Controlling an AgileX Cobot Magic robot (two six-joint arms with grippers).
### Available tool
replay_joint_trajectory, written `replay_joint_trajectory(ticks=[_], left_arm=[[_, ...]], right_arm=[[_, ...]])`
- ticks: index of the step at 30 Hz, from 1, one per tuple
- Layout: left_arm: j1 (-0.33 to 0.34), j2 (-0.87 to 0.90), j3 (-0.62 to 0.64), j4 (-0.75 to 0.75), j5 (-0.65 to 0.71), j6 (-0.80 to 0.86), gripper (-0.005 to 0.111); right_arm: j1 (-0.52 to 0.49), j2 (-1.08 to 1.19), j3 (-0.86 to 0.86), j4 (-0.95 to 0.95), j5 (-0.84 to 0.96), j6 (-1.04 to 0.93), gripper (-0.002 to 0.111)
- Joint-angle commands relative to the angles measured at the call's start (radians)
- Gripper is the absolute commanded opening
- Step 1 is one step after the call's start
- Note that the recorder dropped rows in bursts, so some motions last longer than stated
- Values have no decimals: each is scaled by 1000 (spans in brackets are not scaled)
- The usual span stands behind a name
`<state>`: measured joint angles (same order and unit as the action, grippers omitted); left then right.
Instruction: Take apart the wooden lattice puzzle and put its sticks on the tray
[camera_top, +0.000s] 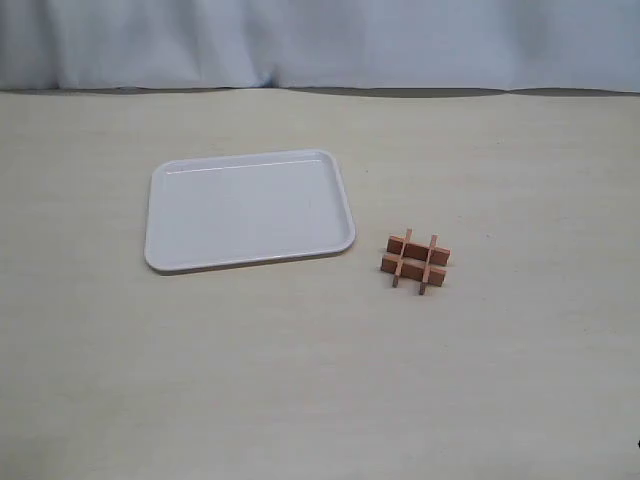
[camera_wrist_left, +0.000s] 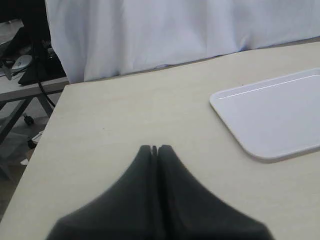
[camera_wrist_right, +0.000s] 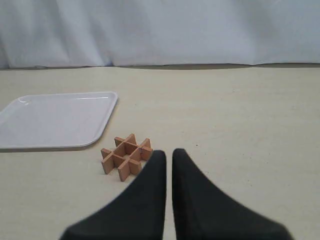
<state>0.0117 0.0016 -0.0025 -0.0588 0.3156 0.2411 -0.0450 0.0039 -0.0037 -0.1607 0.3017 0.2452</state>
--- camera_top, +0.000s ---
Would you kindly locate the wooden notched piece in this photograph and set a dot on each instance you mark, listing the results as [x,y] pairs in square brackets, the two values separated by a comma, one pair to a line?
[407,239]
[437,256]
[413,269]
[431,245]

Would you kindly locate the white rectangular plastic tray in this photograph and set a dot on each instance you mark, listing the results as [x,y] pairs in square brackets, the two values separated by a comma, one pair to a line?
[226,211]

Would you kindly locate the white backdrop curtain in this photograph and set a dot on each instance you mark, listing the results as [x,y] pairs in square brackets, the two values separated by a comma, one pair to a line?
[500,45]

